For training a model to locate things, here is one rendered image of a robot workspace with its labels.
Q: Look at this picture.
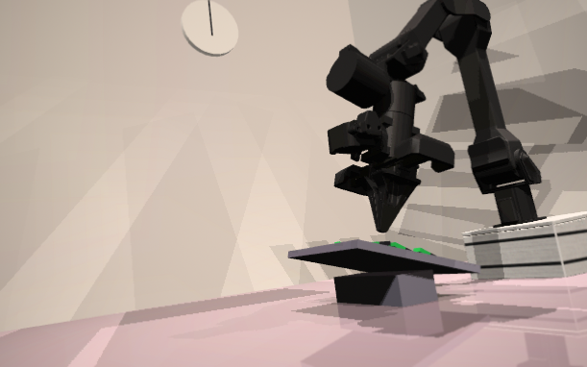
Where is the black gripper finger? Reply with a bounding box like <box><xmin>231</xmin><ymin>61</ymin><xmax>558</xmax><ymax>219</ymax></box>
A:
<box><xmin>355</xmin><ymin>176</ymin><xmax>380</xmax><ymax>232</ymax></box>
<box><xmin>371</xmin><ymin>168</ymin><xmax>421</xmax><ymax>232</ymax></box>

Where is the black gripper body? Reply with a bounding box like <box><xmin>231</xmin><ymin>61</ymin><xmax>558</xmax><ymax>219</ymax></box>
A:
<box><xmin>334</xmin><ymin>111</ymin><xmax>454</xmax><ymax>196</ymax></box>

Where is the grey switch panel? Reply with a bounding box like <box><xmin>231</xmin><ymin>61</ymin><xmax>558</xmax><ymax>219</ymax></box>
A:
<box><xmin>288</xmin><ymin>239</ymin><xmax>481</xmax><ymax>306</ymax></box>

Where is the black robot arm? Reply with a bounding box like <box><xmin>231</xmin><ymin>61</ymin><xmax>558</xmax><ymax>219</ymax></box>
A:
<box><xmin>326</xmin><ymin>0</ymin><xmax>547</xmax><ymax>228</ymax></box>

